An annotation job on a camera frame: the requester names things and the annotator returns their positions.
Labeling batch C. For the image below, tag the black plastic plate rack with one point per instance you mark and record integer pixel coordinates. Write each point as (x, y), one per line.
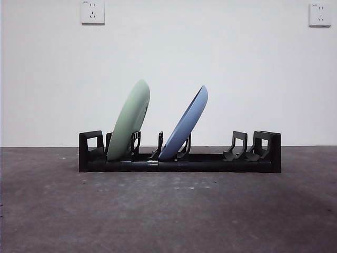
(210, 166)

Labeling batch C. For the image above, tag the light blue plate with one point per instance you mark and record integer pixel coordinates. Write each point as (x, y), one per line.
(184, 126)

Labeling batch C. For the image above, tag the white wall socket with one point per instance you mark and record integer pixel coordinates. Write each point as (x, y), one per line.
(319, 15)
(92, 11)

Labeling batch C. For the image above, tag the light green plate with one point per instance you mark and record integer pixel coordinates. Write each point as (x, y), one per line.
(129, 118)

